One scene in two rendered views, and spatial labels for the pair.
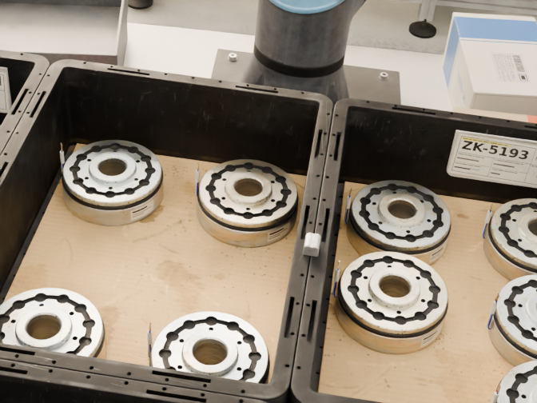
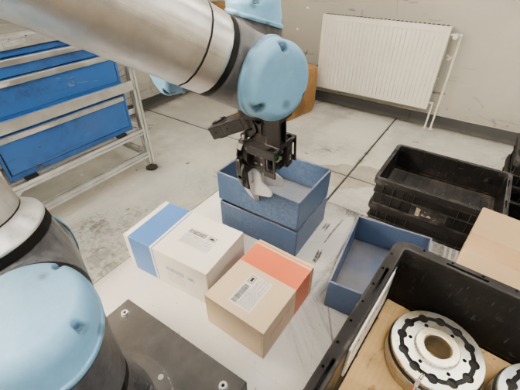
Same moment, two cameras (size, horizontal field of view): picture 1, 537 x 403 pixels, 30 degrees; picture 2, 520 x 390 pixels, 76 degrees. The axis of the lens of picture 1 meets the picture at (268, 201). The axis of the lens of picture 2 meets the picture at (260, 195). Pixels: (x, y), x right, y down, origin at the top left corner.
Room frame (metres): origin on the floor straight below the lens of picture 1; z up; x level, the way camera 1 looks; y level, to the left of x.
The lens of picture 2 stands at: (0.81, 0.00, 1.23)
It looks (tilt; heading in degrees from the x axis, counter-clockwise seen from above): 37 degrees down; 303
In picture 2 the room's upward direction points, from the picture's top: straight up
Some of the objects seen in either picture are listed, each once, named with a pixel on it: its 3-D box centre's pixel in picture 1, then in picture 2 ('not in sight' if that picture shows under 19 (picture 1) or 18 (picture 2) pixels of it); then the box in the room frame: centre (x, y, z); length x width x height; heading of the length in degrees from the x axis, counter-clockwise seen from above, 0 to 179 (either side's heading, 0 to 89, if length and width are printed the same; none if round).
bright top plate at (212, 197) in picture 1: (248, 192); not in sight; (0.77, 0.02, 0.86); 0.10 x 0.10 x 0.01
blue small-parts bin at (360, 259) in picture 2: not in sight; (379, 270); (0.85, -0.48, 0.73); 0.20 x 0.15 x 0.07; 95
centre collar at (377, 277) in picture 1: (394, 287); not in sight; (0.65, -0.12, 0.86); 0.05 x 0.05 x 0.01
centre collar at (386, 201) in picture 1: (401, 210); not in sight; (0.76, -0.14, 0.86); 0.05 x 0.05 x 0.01
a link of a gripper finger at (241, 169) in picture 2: not in sight; (247, 166); (1.11, -0.42, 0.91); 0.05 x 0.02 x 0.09; 87
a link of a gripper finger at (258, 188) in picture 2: not in sight; (260, 188); (1.09, -0.42, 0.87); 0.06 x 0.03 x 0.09; 177
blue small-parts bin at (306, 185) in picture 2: not in sight; (274, 183); (1.12, -0.52, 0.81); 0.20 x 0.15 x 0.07; 0
